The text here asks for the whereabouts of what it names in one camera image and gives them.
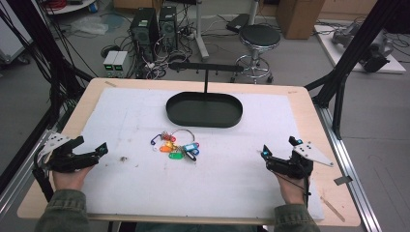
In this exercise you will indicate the black key stand with tray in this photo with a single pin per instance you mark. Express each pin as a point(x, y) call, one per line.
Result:
point(203, 109)

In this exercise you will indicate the white platform board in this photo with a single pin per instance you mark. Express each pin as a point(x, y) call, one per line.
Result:
point(391, 66)

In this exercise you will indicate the person's left hand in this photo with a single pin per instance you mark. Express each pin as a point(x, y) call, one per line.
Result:
point(69, 179)

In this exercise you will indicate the person's right hand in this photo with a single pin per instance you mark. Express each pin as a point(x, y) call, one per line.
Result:
point(291, 190)

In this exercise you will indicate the brown cardboard box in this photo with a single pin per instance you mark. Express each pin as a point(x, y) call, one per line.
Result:
point(299, 17)

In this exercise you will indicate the round white table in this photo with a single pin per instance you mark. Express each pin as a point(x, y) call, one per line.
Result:
point(69, 5)

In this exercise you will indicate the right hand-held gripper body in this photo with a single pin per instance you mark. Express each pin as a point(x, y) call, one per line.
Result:
point(295, 162)

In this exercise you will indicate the small black computer tower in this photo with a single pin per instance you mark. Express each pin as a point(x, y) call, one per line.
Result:
point(168, 27)

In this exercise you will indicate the clear plastic bag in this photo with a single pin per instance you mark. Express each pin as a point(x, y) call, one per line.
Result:
point(88, 25)

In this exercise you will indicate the white foam mat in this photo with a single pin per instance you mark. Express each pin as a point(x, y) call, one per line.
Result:
point(199, 190)

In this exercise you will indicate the aluminium rail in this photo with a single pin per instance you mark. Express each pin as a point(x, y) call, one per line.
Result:
point(348, 161)
point(19, 180)

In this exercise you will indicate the grey tape piece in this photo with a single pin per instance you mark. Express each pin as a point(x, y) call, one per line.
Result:
point(342, 180)

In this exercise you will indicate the flat black device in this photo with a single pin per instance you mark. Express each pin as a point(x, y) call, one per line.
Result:
point(238, 22)

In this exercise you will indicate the white bench power supply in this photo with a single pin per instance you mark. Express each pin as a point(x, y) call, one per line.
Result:
point(109, 63)
point(120, 63)

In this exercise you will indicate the wooden stick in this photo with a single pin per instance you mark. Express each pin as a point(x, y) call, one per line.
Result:
point(332, 209)

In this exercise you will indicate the large black computer tower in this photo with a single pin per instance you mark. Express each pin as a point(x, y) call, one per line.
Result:
point(144, 29)

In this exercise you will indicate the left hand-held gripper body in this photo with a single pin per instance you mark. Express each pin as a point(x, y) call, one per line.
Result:
point(64, 161)

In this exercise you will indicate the white desk leg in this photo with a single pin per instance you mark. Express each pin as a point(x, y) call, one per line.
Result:
point(200, 29)

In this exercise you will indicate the black frame strut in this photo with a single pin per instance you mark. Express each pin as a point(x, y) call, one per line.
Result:
point(38, 42)
point(351, 54)

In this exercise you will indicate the black round stool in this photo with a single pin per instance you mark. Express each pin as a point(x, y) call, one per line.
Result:
point(259, 38)

